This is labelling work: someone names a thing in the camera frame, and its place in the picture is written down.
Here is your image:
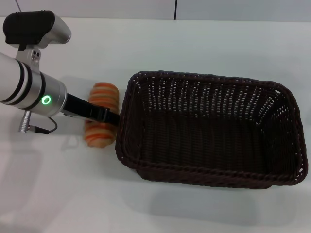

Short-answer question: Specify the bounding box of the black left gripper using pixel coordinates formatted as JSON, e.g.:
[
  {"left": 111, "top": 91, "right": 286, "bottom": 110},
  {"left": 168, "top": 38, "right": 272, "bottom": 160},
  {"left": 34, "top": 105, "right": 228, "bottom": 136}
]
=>
[{"left": 63, "top": 93, "right": 121, "bottom": 127}]

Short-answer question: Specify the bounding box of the orange striped bread roll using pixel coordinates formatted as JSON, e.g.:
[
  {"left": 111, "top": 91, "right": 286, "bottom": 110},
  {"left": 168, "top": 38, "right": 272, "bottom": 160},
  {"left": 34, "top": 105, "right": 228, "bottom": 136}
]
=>
[{"left": 82, "top": 82, "right": 120, "bottom": 149}]

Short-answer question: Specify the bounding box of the black woven rectangular basket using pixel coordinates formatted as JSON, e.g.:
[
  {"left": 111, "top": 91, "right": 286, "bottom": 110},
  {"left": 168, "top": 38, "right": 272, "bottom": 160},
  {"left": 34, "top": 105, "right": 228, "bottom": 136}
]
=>
[{"left": 114, "top": 70, "right": 309, "bottom": 189}]

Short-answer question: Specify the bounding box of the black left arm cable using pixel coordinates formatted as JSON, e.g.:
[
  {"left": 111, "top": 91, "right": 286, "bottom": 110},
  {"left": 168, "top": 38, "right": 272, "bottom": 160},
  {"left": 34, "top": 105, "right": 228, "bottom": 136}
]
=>
[{"left": 17, "top": 111, "right": 58, "bottom": 135}]

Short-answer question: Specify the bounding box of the left wrist camera housing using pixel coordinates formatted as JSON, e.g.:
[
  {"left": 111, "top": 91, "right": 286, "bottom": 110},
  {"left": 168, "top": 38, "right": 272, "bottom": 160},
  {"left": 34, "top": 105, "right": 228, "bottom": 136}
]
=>
[{"left": 3, "top": 10, "right": 72, "bottom": 52}]

